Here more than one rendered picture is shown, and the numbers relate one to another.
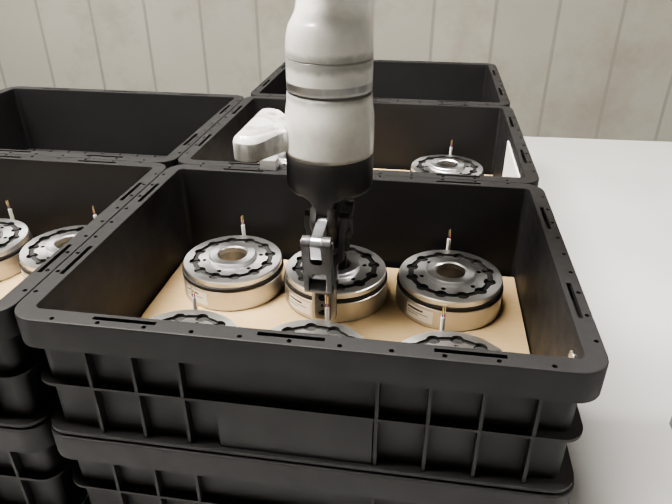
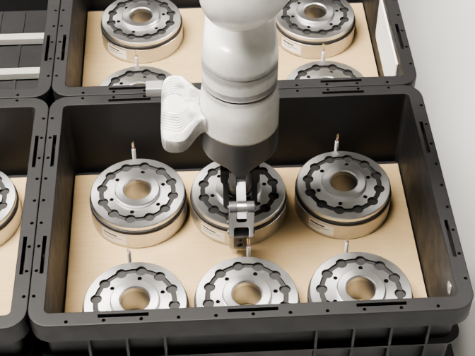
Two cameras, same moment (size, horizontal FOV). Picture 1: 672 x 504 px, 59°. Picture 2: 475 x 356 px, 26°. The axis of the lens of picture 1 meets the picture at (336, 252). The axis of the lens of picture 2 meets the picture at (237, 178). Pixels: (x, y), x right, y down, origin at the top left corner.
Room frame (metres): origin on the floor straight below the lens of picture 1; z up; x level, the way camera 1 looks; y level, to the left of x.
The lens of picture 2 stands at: (-0.21, 0.15, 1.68)
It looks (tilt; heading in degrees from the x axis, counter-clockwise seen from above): 47 degrees down; 348
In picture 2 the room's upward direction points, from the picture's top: straight up
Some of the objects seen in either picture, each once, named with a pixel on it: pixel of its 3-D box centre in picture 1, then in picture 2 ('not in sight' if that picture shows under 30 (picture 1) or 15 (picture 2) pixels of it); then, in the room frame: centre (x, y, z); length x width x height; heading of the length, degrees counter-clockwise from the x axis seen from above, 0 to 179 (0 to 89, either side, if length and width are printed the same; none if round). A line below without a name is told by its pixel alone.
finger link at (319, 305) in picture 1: (321, 299); (240, 236); (0.44, 0.01, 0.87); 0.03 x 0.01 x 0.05; 170
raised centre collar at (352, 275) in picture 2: not in sight; (360, 289); (0.36, -0.09, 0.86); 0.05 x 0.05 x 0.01
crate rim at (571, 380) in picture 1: (326, 249); (244, 200); (0.45, 0.01, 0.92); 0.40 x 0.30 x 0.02; 81
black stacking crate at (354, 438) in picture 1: (326, 298); (243, 234); (0.45, 0.01, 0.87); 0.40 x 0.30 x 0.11; 81
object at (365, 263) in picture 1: (335, 269); (238, 191); (0.52, 0.00, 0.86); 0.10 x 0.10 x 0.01
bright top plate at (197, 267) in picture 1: (233, 259); (137, 193); (0.54, 0.11, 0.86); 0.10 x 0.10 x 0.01
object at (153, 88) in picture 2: (269, 163); (154, 88); (0.61, 0.07, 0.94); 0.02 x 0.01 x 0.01; 81
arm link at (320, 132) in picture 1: (307, 113); (220, 95); (0.49, 0.02, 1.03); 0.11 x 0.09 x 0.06; 80
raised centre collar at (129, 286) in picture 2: not in sight; (134, 301); (0.39, 0.13, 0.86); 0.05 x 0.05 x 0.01
